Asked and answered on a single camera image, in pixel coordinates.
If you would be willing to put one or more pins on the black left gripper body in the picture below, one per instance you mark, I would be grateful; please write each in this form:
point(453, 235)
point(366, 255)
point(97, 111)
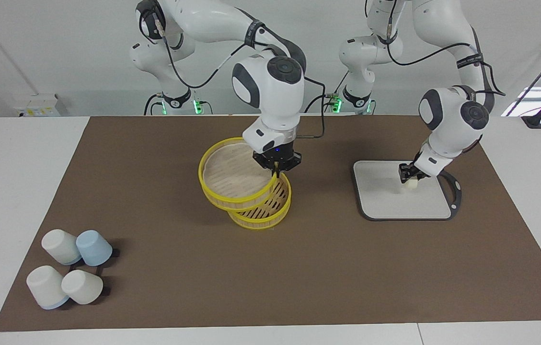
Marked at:
point(411, 170)

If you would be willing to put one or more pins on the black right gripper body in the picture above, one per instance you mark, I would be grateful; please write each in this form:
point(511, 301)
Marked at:
point(277, 155)

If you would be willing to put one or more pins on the small white steamed bun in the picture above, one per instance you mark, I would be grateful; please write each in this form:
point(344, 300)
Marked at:
point(411, 184)

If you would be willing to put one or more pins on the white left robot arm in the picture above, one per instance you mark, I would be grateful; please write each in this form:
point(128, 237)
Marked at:
point(447, 124)

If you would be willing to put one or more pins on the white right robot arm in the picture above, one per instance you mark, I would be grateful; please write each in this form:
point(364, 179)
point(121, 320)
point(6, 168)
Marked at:
point(270, 96)

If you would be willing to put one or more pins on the grey cutting board dark rim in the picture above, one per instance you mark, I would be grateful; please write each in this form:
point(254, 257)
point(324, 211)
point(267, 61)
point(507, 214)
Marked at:
point(395, 203)

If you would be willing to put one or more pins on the large brown table mat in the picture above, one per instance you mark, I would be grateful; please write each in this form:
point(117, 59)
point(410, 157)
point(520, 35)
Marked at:
point(179, 278)

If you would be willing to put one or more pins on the black cup holder rack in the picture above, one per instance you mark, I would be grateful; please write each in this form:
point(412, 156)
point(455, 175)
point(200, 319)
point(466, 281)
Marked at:
point(115, 251)

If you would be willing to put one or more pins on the light blue plastic cup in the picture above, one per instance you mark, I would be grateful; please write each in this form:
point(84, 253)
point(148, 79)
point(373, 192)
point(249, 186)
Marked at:
point(94, 248)

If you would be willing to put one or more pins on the white cup with blue rim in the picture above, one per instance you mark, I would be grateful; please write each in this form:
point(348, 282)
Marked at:
point(45, 286)

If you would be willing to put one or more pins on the white wall socket box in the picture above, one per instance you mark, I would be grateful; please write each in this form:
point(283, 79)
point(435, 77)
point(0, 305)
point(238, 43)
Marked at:
point(40, 103)

